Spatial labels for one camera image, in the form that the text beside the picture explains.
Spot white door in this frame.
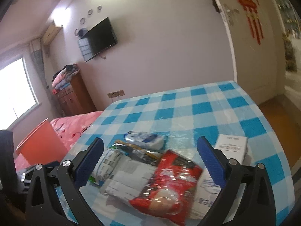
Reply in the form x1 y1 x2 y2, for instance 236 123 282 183
215 0 285 105

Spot blue white checkered tablecloth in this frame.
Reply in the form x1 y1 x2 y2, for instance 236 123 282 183
66 81 294 224

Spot brown gold snack bar wrapper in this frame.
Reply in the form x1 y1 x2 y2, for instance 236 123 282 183
111 140 163 166

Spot grey patterned curtain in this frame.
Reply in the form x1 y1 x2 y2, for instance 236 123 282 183
29 38 64 117

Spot white printed paper box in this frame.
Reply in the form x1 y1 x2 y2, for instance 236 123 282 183
214 134 248 164

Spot white air conditioner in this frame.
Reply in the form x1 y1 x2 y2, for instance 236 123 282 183
42 21 63 46

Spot brown wooden cabinet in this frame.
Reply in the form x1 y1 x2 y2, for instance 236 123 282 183
55 73 97 116

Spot wall power socket strip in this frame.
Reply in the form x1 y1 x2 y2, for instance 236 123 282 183
107 90 125 99

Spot folded clothes pile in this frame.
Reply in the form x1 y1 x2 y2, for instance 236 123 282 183
52 63 80 94

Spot red door decoration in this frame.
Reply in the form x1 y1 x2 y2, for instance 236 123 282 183
237 0 264 45

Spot pink floral bed sheet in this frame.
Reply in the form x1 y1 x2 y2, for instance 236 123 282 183
15 111 102 172

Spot white blue plastic bottle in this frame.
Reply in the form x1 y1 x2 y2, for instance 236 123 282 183
124 131 165 150

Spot white blue crumpled bag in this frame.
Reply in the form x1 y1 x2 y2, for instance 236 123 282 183
189 169 221 219

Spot red milk tea packet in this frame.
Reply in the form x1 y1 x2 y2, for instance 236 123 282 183
129 150 203 225

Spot bright window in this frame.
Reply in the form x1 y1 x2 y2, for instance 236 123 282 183
1 58 39 130

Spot orange plastic bin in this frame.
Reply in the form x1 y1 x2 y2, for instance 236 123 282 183
15 118 68 165

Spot wall-mounted black television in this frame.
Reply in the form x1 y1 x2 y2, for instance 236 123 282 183
78 17 118 62

